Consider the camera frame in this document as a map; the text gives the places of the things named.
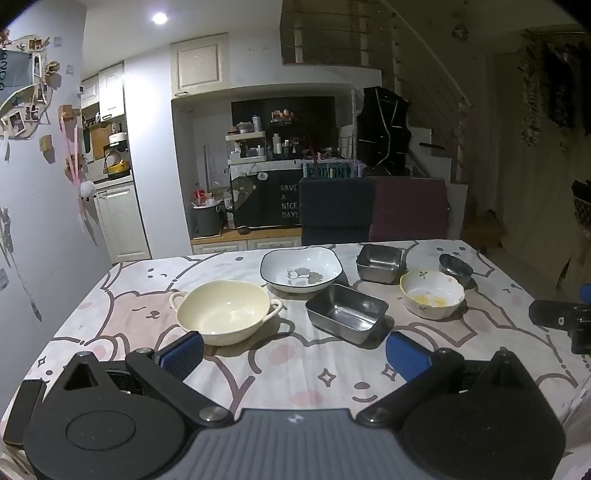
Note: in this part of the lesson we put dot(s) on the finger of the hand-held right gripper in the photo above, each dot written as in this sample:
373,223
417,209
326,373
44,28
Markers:
586,293
551,314

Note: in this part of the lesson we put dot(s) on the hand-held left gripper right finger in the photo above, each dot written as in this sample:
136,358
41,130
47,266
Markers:
406,355

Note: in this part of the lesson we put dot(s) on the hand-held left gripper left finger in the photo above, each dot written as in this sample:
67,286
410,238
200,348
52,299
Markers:
182,353

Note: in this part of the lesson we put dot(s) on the white flower-shaped bowl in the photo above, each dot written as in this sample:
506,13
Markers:
429,295

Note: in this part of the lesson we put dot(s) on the large steel rectangular container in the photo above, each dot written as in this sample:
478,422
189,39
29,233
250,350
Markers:
344,314

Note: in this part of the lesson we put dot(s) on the small steel square container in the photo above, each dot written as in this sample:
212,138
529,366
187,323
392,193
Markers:
378,263

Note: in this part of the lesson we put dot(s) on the small round steel bowl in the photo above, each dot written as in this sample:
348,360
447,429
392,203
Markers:
455,267

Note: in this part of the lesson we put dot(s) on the white bowl with leaf print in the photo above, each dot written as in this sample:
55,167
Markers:
300,270

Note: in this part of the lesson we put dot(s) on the bear printed tablecloth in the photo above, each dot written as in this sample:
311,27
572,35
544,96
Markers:
300,364

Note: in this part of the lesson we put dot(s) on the wooden box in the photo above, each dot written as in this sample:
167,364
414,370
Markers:
482,230

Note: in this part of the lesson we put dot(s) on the wooden top low cabinet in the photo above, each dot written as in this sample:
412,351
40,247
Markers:
244,240

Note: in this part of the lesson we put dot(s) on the grey trash bin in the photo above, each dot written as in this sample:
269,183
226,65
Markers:
207,220

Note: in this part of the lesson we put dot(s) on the white kitchen base cabinet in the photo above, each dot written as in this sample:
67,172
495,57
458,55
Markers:
122,221

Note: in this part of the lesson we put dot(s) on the maroon chair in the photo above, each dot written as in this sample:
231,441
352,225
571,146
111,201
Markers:
411,207

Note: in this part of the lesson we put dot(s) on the dark blue chair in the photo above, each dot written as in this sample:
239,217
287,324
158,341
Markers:
334,207

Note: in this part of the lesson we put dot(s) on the black flat rectangular device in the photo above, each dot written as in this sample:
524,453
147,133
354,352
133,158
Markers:
23,410

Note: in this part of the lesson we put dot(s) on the black cabinet with white lettering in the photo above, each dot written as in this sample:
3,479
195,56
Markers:
272,203

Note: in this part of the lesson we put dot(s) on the white staircase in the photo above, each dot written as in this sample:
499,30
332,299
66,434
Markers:
438,161

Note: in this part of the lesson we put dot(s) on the pink ribbon plush hanging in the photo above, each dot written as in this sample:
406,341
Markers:
85,188

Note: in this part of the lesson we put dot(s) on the yellow pot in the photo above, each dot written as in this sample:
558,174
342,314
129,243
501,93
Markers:
117,169

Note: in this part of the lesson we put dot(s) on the teal sign plate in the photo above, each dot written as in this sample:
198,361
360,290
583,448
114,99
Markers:
328,172

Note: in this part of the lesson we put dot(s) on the white storage rack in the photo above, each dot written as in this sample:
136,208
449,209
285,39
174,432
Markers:
247,145

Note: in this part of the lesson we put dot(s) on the black jacket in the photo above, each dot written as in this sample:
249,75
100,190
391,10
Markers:
383,124

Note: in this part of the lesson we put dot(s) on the white upper cabinet door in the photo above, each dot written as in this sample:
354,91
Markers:
198,64

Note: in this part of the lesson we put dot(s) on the round ceiling light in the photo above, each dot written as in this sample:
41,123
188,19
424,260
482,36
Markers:
160,18

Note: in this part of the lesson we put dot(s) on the dark wall hanging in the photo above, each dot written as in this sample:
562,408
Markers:
554,83

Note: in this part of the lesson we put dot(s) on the wooden photo wall decoration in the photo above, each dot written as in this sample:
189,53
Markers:
27,101

